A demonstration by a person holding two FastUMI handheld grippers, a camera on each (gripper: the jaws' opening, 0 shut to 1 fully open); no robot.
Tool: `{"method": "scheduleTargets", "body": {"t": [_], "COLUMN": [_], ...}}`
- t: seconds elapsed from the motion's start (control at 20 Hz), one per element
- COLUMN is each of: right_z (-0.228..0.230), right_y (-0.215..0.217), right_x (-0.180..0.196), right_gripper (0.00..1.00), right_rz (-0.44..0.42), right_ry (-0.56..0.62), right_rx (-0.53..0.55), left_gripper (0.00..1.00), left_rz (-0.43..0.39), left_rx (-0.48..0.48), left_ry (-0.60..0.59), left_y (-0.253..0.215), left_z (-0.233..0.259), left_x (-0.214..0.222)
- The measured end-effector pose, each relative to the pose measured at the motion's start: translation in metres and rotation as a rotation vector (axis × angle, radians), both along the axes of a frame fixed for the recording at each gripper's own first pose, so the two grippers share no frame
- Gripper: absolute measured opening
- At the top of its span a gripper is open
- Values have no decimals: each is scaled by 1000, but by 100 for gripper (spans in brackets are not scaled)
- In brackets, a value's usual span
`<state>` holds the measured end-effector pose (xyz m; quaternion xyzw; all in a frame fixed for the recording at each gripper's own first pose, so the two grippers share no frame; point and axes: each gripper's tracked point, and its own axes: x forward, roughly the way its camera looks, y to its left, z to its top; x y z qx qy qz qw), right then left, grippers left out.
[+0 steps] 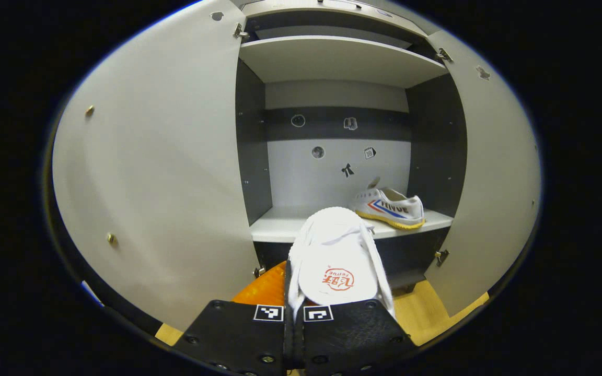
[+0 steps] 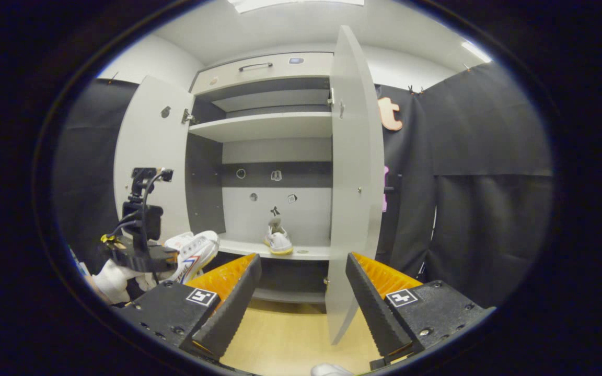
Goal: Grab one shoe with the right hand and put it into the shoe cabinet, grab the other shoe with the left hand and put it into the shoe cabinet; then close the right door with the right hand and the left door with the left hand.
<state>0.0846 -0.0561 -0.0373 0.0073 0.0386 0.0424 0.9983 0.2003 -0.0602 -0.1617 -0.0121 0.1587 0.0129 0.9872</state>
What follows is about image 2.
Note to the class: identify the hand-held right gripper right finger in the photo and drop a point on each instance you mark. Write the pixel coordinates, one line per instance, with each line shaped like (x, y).
(374, 308)

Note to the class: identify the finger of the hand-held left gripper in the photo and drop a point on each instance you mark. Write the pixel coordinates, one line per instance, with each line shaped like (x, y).
(154, 258)

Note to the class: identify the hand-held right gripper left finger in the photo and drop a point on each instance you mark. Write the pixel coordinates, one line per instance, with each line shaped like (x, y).
(233, 308)

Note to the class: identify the white shoe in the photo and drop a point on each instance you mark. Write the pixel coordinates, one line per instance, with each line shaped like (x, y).
(196, 250)
(279, 243)

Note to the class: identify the grey shoe cabinet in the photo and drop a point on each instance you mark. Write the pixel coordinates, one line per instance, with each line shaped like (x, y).
(243, 219)

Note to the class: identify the grey cabinet door square stickers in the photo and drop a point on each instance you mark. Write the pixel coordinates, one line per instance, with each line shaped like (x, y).
(353, 183)

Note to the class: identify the grey cabinet shelf board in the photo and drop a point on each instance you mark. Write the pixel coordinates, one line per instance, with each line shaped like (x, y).
(269, 125)

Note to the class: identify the ceiling light panel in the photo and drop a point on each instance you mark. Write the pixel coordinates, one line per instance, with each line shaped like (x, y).
(296, 4)
(476, 51)

